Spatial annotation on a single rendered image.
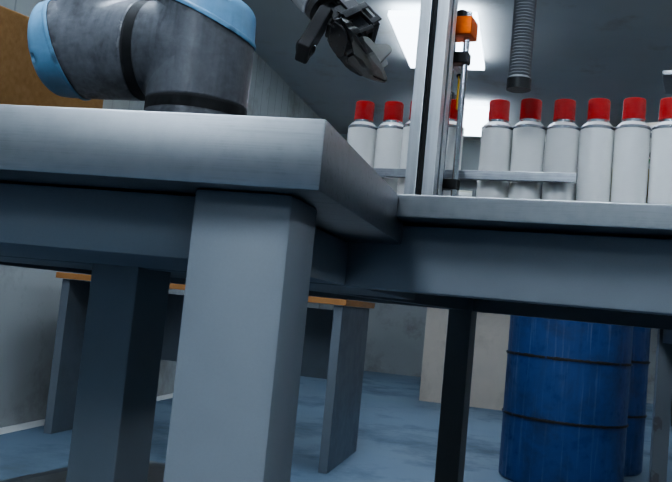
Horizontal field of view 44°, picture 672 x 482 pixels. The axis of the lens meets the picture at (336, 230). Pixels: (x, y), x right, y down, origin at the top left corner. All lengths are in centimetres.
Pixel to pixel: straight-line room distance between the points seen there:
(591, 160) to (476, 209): 65
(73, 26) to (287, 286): 60
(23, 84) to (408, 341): 873
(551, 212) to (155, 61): 48
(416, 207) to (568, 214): 13
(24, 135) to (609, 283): 46
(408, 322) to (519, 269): 916
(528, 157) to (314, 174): 91
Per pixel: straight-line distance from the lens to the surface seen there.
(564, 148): 134
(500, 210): 70
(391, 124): 143
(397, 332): 990
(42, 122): 52
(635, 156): 133
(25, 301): 439
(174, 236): 53
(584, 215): 68
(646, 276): 72
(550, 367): 397
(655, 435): 308
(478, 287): 73
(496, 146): 136
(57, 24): 103
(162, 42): 96
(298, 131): 46
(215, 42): 95
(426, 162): 123
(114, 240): 55
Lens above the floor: 73
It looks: 5 degrees up
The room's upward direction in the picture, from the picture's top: 6 degrees clockwise
